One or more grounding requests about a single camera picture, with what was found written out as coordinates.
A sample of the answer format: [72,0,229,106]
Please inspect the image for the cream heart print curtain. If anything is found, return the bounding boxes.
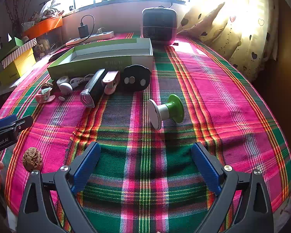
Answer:
[189,0,280,82]

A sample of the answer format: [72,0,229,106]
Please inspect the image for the black charger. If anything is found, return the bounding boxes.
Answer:
[78,24,89,38]

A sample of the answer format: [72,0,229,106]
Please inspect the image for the white round gadget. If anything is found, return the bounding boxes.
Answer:
[59,83,73,95]

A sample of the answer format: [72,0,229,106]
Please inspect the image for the green white spool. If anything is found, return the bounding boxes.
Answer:
[147,94,185,130]

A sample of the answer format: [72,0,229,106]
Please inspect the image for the black bike light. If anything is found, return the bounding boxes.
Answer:
[80,69,106,108]

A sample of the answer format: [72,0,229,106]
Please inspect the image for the orange box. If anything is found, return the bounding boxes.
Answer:
[22,15,63,39]

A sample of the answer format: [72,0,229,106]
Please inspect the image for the pink white toy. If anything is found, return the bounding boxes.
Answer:
[35,87,56,104]

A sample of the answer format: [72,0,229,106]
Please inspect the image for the black charger cable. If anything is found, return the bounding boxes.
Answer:
[81,15,95,39]

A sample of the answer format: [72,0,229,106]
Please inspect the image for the large brown walnut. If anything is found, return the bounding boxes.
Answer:
[23,147,43,172]

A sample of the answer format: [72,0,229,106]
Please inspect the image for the black round magnetic holder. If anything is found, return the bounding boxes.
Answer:
[122,64,151,92]

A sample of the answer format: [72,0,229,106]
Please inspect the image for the grey space heater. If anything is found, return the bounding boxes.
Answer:
[141,5,177,46]

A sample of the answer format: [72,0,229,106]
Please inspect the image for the yellow box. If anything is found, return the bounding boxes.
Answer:
[0,48,37,86]

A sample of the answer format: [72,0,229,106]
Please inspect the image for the pink green plaid blanket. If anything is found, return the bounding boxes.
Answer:
[0,31,291,233]

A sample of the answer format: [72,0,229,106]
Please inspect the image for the green white cardboard box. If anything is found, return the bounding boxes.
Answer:
[47,37,154,80]

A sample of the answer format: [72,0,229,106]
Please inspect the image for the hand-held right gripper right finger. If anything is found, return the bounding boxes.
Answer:
[191,142,274,233]

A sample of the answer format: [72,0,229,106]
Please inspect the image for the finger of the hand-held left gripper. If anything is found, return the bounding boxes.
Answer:
[0,116,34,137]
[0,114,18,129]

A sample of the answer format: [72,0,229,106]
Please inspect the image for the white cable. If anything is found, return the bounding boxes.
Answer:
[70,74,94,88]

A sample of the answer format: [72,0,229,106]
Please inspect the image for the white power strip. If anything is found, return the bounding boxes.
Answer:
[65,31,114,46]

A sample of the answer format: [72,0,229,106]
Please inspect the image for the white plastic bag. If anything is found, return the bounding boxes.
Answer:
[40,0,57,15]

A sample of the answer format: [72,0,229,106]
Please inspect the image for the pink white clip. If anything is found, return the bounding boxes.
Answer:
[102,71,120,95]

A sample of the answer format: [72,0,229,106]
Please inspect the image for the black smartphone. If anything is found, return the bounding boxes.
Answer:
[48,52,71,62]

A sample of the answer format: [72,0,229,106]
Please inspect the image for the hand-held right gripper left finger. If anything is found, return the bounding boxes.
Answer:
[16,141,101,233]

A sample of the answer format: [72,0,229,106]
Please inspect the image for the brown wooden wardrobe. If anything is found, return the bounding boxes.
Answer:
[253,0,291,161]

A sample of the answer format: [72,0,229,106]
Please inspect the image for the red white striped box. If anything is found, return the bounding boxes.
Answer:
[1,38,37,69]

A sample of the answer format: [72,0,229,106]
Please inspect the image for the dried branches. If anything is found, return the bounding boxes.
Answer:
[5,0,37,34]

